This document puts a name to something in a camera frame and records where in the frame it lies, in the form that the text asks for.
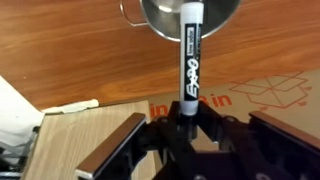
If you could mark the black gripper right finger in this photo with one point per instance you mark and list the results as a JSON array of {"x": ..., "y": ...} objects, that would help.
[{"x": 283, "y": 133}]

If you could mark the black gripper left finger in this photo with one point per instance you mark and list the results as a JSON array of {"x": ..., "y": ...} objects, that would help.
[{"x": 110, "y": 146}]

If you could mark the black white Expo marker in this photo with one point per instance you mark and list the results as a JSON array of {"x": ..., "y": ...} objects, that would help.
[{"x": 191, "y": 66}]

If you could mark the small stainless steel pot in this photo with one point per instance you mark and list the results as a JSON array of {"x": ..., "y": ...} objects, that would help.
[{"x": 220, "y": 13}]

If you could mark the light wood grain board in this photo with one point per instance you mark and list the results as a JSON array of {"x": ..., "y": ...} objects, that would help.
[{"x": 73, "y": 140}]

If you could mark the brown cardboard panel orange print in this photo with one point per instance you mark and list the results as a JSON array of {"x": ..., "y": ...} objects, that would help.
[{"x": 240, "y": 110}]

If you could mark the white tape strip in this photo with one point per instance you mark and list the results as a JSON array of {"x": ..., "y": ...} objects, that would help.
[{"x": 73, "y": 106}]

